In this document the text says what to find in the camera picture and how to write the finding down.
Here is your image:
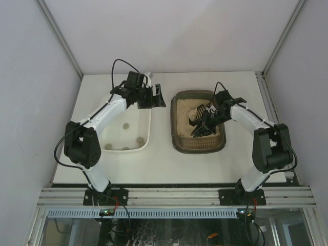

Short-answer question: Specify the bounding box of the dark brown litter box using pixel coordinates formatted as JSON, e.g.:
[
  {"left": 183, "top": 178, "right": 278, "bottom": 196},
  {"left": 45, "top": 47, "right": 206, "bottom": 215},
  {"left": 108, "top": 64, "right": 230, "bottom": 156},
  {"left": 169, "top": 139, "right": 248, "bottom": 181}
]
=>
[{"left": 170, "top": 90, "right": 226, "bottom": 154}]

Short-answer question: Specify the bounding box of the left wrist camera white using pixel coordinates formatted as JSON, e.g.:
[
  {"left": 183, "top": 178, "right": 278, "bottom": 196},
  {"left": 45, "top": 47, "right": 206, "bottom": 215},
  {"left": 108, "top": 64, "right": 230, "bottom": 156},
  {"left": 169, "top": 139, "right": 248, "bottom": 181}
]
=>
[{"left": 143, "top": 72, "right": 153, "bottom": 87}]

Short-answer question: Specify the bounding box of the aluminium right corner post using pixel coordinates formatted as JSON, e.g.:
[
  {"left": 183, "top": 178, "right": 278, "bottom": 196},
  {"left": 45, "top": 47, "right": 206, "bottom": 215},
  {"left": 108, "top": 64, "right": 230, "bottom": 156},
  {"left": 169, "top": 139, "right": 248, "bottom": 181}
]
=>
[{"left": 262, "top": 0, "right": 307, "bottom": 76}]

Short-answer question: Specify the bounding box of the white plastic waste bin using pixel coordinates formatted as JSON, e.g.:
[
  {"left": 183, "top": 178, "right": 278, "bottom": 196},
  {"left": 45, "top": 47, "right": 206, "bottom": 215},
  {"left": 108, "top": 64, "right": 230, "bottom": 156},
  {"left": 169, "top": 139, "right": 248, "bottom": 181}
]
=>
[{"left": 96, "top": 104, "right": 151, "bottom": 153}]

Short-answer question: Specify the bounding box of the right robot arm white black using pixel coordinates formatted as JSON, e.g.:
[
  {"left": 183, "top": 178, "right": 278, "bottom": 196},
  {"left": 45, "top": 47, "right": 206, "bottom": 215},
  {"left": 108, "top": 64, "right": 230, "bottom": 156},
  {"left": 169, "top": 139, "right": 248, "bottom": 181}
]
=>
[{"left": 189, "top": 90, "right": 298, "bottom": 199}]

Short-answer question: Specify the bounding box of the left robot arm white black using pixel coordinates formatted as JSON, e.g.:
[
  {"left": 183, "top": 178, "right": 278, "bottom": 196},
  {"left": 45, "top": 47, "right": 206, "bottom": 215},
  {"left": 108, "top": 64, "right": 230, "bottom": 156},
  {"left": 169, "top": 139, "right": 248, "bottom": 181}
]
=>
[{"left": 63, "top": 71, "right": 166, "bottom": 193}]

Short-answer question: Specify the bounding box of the aluminium left corner post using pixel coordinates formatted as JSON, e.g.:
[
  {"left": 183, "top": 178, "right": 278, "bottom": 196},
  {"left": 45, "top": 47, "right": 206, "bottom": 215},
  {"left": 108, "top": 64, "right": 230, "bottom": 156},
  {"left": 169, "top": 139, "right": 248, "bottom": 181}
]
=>
[{"left": 34, "top": 0, "right": 84, "bottom": 79}]

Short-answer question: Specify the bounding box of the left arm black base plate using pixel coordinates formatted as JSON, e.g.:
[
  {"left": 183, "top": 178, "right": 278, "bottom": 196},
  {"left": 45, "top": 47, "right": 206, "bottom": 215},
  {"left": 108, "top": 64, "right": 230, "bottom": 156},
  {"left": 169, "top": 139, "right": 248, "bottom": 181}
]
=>
[{"left": 83, "top": 189, "right": 129, "bottom": 206}]

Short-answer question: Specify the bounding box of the grey slotted cable duct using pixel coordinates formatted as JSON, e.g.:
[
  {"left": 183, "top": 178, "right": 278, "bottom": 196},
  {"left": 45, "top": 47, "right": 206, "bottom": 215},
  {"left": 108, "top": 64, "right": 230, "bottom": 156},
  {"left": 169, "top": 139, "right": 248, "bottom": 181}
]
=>
[{"left": 48, "top": 208, "right": 238, "bottom": 219}]

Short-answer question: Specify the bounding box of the aluminium front mounting rail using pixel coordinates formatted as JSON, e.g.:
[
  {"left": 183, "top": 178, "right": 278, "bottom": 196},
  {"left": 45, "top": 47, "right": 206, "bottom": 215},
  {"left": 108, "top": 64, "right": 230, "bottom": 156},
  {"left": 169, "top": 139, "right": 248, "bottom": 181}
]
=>
[{"left": 37, "top": 187, "right": 316, "bottom": 209}]

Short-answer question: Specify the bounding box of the aluminium corner post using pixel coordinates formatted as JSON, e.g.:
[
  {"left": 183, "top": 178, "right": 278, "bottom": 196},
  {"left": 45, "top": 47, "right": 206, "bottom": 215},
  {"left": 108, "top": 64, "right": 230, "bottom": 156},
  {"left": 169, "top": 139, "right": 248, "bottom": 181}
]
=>
[
  {"left": 34, "top": 0, "right": 84, "bottom": 79},
  {"left": 262, "top": 0, "right": 307, "bottom": 76}
]

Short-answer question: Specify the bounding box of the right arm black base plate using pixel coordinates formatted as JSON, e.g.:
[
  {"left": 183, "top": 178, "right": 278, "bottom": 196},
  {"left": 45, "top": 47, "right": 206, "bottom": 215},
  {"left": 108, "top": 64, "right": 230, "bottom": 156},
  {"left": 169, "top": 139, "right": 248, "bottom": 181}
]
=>
[{"left": 218, "top": 189, "right": 267, "bottom": 206}]

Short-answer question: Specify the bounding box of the black slotted litter scoop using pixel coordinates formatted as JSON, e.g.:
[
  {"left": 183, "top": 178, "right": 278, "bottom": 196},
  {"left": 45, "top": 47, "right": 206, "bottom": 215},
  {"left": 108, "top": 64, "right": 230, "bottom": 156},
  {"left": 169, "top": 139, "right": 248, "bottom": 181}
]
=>
[{"left": 188, "top": 104, "right": 207, "bottom": 127}]

